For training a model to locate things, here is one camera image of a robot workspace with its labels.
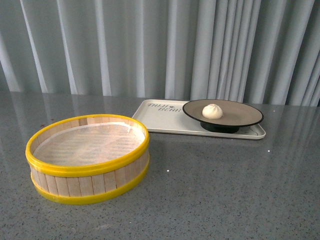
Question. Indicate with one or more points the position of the cream rectangular serving tray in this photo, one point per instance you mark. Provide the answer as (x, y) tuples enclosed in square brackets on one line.
[(167, 116)]

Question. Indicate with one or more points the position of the yellow rimmed wooden steamer basket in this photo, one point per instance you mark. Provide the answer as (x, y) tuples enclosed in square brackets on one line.
[(87, 184)]

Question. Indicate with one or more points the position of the grey pleated curtain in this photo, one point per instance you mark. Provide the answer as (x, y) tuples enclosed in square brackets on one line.
[(252, 51)]

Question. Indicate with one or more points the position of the brown plate with black rim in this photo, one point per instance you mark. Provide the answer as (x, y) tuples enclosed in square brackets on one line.
[(234, 115)]

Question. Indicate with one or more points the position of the white steamed bun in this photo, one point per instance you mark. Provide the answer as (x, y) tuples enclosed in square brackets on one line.
[(212, 112)]

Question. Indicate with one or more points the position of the white gauze steamer liner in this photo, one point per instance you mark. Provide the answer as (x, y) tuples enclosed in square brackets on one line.
[(90, 144)]

